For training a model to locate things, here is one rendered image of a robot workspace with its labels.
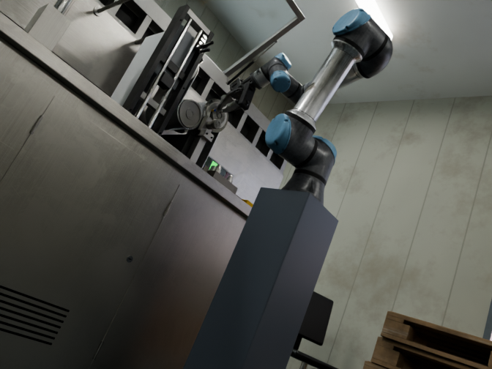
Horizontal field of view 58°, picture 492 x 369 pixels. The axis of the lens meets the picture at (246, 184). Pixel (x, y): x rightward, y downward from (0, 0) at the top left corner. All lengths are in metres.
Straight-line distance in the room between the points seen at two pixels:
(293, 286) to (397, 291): 2.70
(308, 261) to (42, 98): 0.88
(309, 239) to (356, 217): 3.06
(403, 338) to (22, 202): 2.11
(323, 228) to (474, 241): 2.66
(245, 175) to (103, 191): 1.33
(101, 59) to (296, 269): 1.25
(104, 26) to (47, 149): 0.93
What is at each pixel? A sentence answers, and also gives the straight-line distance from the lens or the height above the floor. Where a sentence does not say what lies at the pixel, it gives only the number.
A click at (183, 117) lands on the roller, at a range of 1.89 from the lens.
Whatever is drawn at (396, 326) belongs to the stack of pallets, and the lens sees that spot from 2.78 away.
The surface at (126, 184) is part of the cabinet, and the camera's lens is 1.43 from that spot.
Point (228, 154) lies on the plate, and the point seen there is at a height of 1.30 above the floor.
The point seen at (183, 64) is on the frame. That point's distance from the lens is 1.75.
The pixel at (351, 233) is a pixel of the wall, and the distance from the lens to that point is 4.38.
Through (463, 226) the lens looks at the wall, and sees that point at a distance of 4.08.
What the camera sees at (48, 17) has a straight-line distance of 1.73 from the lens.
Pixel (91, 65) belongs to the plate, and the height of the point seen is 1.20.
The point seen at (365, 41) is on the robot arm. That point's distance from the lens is 1.54.
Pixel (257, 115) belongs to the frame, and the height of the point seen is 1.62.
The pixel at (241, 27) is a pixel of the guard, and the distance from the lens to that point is 2.42.
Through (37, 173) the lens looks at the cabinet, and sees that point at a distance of 1.31.
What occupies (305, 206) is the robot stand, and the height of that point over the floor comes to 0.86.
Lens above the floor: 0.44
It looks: 18 degrees up
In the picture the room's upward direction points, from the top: 24 degrees clockwise
